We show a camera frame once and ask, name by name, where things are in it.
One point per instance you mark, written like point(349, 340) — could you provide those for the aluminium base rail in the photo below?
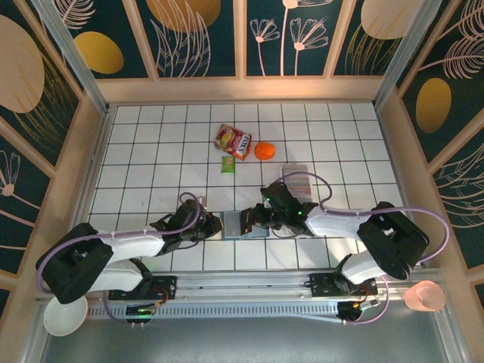
point(242, 287)

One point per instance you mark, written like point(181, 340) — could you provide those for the orange fruit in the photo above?
point(264, 151)

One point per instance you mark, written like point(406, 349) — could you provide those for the dark credit card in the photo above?
point(245, 224)

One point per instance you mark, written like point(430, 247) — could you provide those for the red orange snack bag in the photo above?
point(232, 140)

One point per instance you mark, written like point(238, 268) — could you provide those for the white bowl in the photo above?
point(64, 317)

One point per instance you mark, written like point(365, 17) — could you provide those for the grey credit card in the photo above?
point(231, 225)

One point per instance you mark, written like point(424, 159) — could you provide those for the aluminium frame post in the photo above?
point(72, 56)
point(406, 56)

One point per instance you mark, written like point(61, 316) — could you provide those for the black controller board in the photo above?
point(140, 312)
point(351, 310)

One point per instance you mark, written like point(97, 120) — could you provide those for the pink plastic cup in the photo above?
point(423, 296)

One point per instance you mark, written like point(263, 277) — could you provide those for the white rack of cards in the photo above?
point(300, 185)

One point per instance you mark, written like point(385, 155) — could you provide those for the blue cloth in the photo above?
point(258, 234)

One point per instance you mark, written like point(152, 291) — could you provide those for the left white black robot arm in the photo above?
point(132, 245)

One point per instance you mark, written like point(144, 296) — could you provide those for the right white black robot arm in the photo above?
point(332, 224)

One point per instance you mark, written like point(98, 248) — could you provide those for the small green packet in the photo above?
point(228, 165)

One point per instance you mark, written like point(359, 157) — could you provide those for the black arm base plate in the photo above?
point(168, 285)
point(321, 285)

